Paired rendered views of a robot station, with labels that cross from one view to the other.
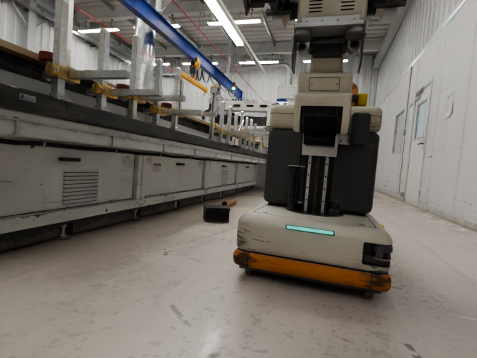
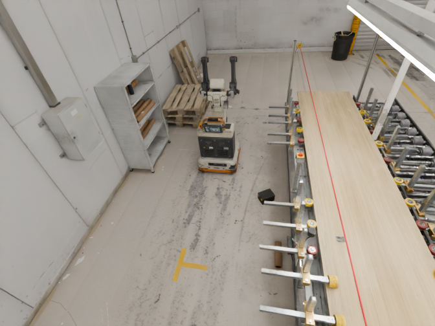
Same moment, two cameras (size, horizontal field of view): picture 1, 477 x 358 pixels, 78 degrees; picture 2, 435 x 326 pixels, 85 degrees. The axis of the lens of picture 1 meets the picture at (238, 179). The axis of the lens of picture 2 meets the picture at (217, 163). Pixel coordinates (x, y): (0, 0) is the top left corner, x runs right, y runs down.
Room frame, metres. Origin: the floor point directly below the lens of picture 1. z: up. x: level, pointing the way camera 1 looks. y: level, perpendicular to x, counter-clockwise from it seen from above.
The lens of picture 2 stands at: (4.63, -0.56, 2.74)
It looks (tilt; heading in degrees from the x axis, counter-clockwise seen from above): 41 degrees down; 178
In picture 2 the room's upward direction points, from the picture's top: 6 degrees counter-clockwise
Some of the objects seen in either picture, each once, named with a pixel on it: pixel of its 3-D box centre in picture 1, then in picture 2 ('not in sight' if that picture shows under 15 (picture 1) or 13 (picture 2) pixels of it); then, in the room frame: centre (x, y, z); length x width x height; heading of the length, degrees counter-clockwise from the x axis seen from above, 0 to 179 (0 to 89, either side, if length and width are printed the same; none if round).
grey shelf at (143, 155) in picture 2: not in sight; (139, 119); (1.06, -1.65, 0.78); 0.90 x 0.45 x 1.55; 164
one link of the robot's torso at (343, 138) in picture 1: (335, 127); not in sight; (1.30, -0.40, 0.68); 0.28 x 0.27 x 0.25; 73
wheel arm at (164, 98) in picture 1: (151, 98); (283, 122); (1.76, 0.55, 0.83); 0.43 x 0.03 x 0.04; 74
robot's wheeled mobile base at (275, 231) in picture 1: (311, 234); (220, 154); (1.48, -0.39, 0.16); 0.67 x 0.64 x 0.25; 163
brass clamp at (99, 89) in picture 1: (104, 91); not in sight; (1.53, 0.72, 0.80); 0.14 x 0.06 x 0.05; 164
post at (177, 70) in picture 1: (176, 99); (292, 136); (2.22, 0.51, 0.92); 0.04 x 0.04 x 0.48; 74
